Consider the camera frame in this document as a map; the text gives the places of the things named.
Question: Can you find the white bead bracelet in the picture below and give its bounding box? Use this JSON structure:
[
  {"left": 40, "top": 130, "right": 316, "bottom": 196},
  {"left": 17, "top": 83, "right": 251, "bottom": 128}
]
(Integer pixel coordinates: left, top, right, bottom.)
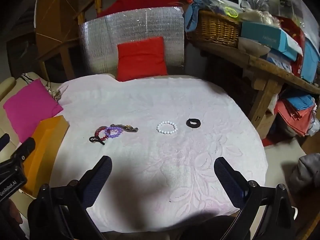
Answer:
[{"left": 156, "top": 120, "right": 178, "bottom": 134}]

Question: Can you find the blue flat box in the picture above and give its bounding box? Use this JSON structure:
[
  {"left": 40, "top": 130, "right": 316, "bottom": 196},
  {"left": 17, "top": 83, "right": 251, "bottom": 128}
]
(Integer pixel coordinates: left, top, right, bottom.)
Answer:
[{"left": 299, "top": 39, "right": 320, "bottom": 83}]

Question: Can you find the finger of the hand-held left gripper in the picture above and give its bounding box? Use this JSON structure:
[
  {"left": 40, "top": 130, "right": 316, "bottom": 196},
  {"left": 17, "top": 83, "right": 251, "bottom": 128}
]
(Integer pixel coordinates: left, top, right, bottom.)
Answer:
[
  {"left": 10, "top": 137, "right": 36, "bottom": 166},
  {"left": 0, "top": 133, "right": 11, "bottom": 153}
]

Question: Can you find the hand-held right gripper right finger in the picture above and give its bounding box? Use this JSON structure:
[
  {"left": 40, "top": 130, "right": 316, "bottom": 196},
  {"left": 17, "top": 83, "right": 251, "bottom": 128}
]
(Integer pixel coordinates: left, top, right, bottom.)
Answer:
[{"left": 214, "top": 156, "right": 297, "bottom": 240}]

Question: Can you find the wooden side table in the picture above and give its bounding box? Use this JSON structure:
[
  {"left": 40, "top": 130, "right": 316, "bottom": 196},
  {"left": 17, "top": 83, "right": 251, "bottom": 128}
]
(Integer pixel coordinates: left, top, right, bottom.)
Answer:
[{"left": 186, "top": 38, "right": 320, "bottom": 141}]

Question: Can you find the grey garment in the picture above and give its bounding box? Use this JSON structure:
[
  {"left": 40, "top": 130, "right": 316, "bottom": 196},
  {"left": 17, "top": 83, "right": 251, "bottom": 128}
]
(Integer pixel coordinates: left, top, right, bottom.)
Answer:
[{"left": 289, "top": 153, "right": 320, "bottom": 193}]

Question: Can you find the stack of folded cloths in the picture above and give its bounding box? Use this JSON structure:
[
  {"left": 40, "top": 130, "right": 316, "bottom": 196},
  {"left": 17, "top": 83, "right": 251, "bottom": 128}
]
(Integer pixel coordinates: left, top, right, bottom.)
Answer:
[{"left": 276, "top": 94, "right": 317, "bottom": 137}]

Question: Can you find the silver foil insulation mat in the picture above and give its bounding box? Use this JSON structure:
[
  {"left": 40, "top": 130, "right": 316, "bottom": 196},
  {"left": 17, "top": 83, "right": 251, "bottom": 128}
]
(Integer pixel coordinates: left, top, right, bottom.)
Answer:
[{"left": 78, "top": 6, "right": 186, "bottom": 80}]

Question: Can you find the translucent pink bead bracelet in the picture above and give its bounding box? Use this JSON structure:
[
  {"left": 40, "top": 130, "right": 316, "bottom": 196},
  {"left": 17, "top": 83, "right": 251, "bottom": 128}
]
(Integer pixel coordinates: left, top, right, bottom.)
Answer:
[{"left": 104, "top": 126, "right": 123, "bottom": 140}]

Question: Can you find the blue cloth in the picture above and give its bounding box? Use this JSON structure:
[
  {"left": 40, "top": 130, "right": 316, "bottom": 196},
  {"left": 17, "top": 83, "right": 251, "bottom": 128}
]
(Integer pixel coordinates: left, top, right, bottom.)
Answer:
[{"left": 183, "top": 0, "right": 226, "bottom": 33}]

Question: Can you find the white embossed blanket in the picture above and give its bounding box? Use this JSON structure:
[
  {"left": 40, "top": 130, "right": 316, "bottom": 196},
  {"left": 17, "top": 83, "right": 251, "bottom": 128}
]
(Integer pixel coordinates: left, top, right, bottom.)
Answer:
[{"left": 49, "top": 76, "right": 269, "bottom": 233}]

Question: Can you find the teal cardboard box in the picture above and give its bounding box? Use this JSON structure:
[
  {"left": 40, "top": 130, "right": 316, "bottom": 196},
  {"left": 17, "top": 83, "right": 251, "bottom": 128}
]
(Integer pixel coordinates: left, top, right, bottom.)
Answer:
[{"left": 240, "top": 21, "right": 304, "bottom": 57}]

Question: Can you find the brown scrunchie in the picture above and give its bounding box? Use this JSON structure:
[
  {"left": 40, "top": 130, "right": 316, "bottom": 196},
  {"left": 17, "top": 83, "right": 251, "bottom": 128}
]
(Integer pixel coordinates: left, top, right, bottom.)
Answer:
[{"left": 110, "top": 123, "right": 139, "bottom": 133}]

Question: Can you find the red cushion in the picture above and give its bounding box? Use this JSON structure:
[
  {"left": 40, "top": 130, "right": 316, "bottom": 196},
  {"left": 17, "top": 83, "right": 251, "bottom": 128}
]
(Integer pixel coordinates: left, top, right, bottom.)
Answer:
[{"left": 116, "top": 36, "right": 169, "bottom": 82}]

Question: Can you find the beige tassel fringe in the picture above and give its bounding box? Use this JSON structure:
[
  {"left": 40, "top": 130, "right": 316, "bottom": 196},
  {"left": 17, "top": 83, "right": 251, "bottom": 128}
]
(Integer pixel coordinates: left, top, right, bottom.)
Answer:
[{"left": 44, "top": 81, "right": 62, "bottom": 103}]

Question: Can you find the neon yellow ring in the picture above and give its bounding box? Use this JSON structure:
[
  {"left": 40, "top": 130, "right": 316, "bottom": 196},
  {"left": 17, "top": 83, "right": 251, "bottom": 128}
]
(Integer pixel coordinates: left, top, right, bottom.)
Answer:
[{"left": 223, "top": 6, "right": 241, "bottom": 20}]

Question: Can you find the red bead bracelet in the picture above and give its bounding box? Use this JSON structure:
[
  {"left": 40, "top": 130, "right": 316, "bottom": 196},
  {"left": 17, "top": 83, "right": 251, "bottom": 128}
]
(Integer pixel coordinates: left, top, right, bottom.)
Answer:
[{"left": 96, "top": 127, "right": 111, "bottom": 142}]

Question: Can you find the black hair clip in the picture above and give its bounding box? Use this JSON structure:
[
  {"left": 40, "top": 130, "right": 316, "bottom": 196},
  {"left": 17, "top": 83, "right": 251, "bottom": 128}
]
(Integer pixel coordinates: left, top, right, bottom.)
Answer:
[{"left": 89, "top": 135, "right": 107, "bottom": 146}]

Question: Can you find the wicker basket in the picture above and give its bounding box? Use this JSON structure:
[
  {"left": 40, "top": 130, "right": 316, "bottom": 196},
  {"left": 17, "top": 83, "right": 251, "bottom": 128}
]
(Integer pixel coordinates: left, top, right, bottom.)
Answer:
[{"left": 186, "top": 10, "right": 243, "bottom": 49}]

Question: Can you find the white bowl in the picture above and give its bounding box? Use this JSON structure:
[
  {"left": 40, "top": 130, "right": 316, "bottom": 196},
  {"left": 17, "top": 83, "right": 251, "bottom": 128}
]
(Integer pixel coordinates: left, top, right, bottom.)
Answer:
[{"left": 237, "top": 37, "right": 272, "bottom": 56}]

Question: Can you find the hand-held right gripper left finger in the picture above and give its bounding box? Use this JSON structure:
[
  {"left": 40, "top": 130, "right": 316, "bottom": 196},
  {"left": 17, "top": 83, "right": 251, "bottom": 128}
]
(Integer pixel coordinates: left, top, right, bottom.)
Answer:
[{"left": 27, "top": 155, "right": 113, "bottom": 240}]

